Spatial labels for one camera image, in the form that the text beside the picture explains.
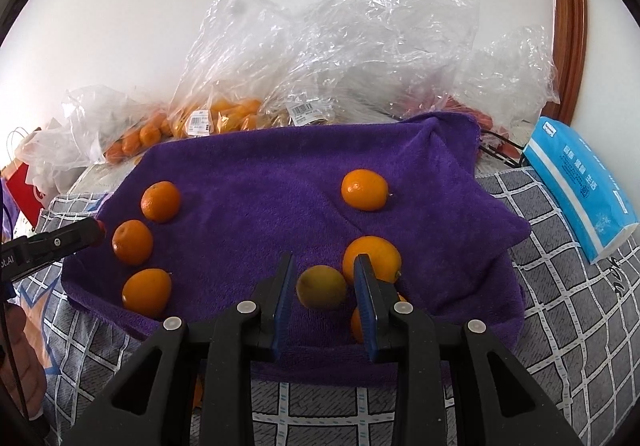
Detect person's left hand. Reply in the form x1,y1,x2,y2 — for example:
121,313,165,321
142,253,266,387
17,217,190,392
0,305,48,419

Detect yellow-green citrus fruit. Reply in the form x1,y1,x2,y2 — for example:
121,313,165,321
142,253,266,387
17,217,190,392
296,265,348,311

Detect purple towel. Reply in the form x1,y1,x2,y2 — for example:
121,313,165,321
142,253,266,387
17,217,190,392
60,112,532,389

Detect clear bag of brown fruit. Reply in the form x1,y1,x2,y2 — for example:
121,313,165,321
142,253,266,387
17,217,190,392
260,76,341,129

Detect clear bag of oranges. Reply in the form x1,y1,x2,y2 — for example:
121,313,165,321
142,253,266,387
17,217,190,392
170,0,296,139

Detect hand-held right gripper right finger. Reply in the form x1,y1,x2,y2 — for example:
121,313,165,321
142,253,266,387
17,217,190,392
352,254,583,446

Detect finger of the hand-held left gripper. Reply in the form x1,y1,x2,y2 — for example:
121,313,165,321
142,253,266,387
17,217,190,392
20,217,104,273

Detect blue tissue pack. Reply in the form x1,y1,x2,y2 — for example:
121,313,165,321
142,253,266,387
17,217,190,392
522,116,640,267

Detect grey checked bed sheet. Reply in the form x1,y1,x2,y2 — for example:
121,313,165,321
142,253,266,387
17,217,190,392
10,166,640,446

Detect clear bag of red fruit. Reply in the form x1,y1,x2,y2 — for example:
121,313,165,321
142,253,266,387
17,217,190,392
300,0,560,147

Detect brown wooden frame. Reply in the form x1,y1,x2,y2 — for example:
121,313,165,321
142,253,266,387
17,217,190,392
542,0,588,124

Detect clear bag of tangerines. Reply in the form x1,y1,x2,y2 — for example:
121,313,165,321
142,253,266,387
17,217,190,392
62,84,173,165

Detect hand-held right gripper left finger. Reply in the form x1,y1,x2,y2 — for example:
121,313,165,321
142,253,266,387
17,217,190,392
60,252,297,446

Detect red paper bag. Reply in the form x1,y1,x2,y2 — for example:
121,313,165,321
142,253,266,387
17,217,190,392
0,128,48,229

